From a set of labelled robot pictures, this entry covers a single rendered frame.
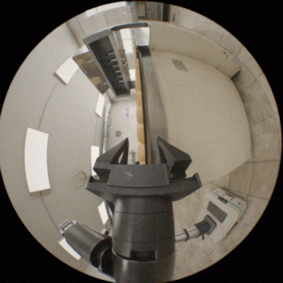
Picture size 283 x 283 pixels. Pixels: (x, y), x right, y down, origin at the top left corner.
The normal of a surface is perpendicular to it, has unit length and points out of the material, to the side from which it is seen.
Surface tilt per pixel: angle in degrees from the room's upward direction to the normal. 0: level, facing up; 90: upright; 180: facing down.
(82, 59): 115
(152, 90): 90
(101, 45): 90
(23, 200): 180
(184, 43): 90
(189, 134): 90
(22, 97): 180
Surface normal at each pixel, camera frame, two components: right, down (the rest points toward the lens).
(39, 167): 1.00, -0.05
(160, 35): 0.05, 1.00
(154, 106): -0.05, -0.05
